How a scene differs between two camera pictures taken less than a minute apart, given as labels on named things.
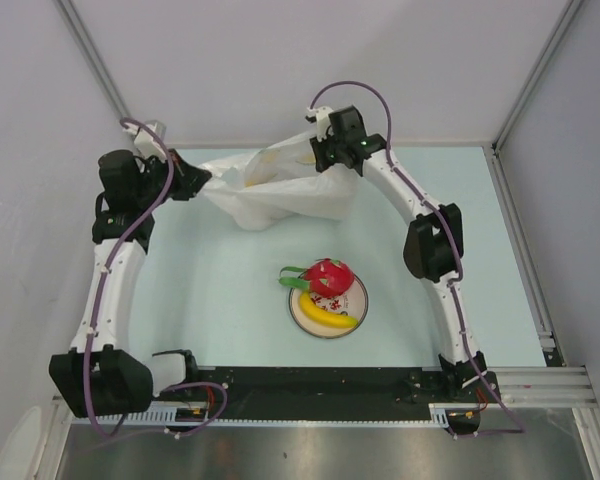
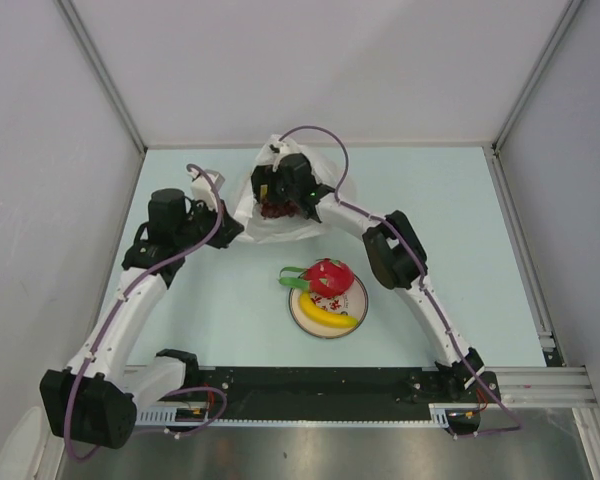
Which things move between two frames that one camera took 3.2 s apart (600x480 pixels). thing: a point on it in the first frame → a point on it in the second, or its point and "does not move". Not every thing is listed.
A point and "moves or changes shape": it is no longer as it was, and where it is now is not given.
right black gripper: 321,165 → 262,177
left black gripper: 189,179 → 227,230
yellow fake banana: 328,317 does not move
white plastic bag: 259,187 moves or changes shape
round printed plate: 353,303 does not move
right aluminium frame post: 566,15 does not move
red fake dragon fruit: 325,278 does not move
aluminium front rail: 525,387 does not move
